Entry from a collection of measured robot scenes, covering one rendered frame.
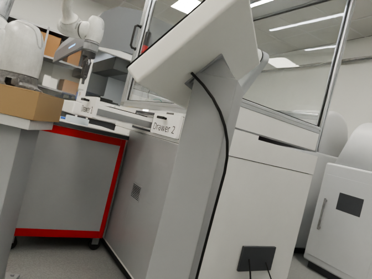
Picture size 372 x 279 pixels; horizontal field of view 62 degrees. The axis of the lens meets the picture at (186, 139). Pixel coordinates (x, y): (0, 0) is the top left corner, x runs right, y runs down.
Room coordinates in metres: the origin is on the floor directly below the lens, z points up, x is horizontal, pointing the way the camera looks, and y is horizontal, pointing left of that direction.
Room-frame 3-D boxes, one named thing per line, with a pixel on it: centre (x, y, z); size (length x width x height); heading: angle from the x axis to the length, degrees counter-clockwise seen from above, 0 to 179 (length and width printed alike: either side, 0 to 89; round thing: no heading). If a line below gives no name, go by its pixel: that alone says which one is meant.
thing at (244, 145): (2.08, -0.14, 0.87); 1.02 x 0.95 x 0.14; 32
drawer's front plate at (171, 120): (1.59, 0.12, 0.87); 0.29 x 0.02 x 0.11; 32
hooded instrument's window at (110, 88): (3.49, 0.91, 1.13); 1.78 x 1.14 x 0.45; 32
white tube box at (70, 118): (1.90, 0.68, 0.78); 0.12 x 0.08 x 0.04; 120
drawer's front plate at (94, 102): (1.68, 0.56, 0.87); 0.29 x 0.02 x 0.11; 32
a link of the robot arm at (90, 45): (1.86, 0.69, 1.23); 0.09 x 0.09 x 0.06
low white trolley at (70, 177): (2.04, 0.76, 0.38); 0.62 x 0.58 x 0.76; 32
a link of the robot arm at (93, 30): (1.87, 0.71, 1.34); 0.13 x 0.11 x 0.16; 78
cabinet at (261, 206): (2.07, -0.15, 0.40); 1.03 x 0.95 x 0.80; 32
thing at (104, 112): (1.80, 0.38, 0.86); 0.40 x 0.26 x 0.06; 122
